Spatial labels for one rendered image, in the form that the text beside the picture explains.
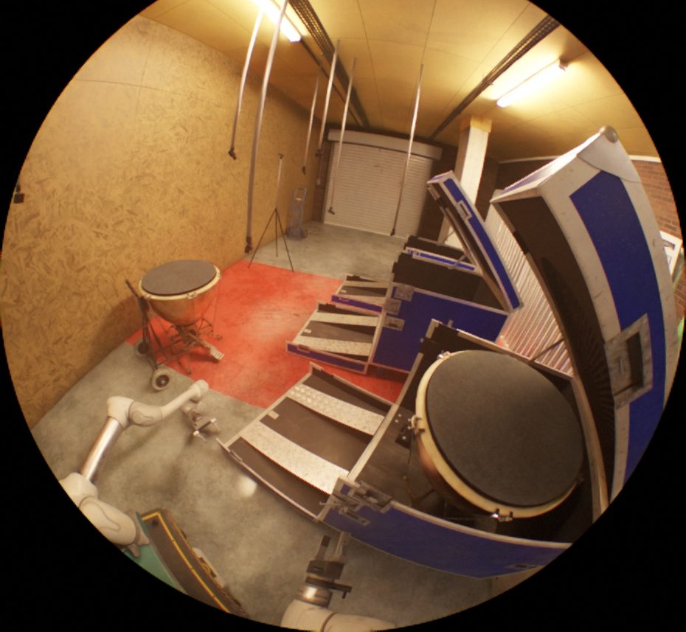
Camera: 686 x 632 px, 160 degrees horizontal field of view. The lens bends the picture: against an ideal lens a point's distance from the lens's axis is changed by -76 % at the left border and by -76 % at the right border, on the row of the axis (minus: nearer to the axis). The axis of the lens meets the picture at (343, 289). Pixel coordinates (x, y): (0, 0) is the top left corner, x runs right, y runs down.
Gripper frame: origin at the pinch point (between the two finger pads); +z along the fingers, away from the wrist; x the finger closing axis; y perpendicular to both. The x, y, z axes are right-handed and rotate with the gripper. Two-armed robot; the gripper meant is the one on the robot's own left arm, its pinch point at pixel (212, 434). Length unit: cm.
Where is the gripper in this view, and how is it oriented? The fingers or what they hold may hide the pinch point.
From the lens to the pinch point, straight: 181.0
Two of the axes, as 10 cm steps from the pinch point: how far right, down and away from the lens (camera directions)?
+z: 8.2, 4.7, -3.3
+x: 5.1, -3.2, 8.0
